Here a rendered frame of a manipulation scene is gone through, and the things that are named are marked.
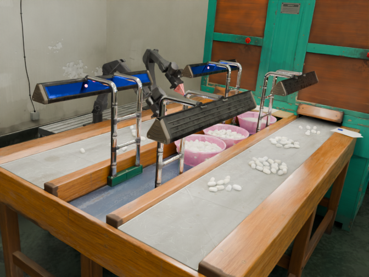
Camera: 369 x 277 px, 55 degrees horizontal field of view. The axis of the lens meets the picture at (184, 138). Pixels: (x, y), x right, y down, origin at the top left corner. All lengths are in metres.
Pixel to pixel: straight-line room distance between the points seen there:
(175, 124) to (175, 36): 3.06
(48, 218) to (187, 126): 0.65
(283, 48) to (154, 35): 1.94
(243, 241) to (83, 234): 0.53
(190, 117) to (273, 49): 1.66
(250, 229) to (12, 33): 3.14
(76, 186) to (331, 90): 1.81
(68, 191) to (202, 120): 0.60
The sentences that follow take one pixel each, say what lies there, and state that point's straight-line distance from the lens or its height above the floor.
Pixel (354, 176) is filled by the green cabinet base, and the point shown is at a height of 0.43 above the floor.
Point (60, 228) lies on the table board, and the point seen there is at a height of 0.64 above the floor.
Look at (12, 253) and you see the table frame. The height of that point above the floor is 0.25.
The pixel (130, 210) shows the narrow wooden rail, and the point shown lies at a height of 0.76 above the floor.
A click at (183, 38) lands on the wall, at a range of 4.00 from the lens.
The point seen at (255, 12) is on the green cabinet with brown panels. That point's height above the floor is 1.43.
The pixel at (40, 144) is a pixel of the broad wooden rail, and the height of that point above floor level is 0.76.
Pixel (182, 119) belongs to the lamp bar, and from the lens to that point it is 1.07.
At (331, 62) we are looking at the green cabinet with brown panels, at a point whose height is 1.16.
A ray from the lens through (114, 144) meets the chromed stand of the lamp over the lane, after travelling 1.48.
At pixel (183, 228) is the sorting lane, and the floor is 0.74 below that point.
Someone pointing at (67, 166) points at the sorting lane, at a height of 0.74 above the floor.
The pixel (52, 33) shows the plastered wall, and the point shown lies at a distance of 4.11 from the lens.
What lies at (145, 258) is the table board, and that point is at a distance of 1.10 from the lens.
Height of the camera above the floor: 1.39
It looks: 20 degrees down
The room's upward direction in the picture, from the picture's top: 5 degrees clockwise
